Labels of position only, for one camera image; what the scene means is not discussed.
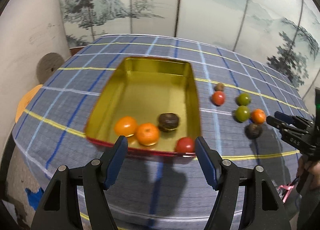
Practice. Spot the red tomato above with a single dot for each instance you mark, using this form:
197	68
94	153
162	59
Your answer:
218	98
185	145

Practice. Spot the small brown fruit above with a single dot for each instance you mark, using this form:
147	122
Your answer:
220	86

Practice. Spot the pink plastic object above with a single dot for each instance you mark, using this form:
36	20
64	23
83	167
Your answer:
287	187

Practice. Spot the blue plaid tablecloth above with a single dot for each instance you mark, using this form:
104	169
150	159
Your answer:
75	87

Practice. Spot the grey stone disc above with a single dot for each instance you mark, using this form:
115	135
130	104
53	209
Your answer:
50	67

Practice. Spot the blue tape patch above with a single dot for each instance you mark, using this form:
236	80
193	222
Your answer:
33	196

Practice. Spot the dark brown wrinkled fruit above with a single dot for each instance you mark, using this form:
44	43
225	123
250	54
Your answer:
168	122
253	130

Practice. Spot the red tin box gold inside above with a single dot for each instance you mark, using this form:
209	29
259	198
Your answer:
150	90

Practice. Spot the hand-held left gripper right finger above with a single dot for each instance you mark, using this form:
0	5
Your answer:
206	162

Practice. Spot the person's right hand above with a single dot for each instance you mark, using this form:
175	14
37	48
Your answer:
312	170

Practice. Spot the orange round stool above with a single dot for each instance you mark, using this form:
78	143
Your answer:
23	102

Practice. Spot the orange tangerine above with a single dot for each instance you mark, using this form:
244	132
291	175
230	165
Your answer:
125	126
147	134
258	116

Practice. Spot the green tomato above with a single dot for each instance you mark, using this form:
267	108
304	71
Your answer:
242	113
243	99

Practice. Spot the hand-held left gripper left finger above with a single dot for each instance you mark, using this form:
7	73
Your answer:
116	162

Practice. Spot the landscape painted folding screen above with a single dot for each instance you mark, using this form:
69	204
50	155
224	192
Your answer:
212	2

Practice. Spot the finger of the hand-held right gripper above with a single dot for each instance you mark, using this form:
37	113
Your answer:
275	121
285	117

